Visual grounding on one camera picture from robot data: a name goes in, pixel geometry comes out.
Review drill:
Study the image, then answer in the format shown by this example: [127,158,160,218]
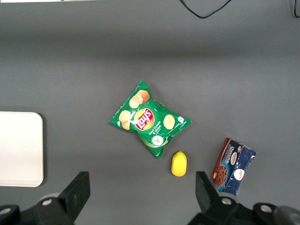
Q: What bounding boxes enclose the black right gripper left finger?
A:
[35,171,91,225]

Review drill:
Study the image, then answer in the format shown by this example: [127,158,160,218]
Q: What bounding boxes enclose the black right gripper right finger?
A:
[189,171,254,225]

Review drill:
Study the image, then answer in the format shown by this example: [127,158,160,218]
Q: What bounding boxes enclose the blue chocolate cookie box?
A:
[210,137,257,197]

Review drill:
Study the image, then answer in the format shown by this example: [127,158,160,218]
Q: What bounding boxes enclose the white rectangular plastic tray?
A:
[0,112,44,188]

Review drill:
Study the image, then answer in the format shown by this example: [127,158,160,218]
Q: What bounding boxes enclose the yellow lemon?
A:
[171,150,188,177]

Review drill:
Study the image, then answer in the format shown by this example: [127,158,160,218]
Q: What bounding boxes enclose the green Lays chips bag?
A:
[108,79,193,159]

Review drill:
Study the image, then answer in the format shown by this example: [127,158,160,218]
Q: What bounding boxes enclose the thin black looped cable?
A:
[179,0,233,19]

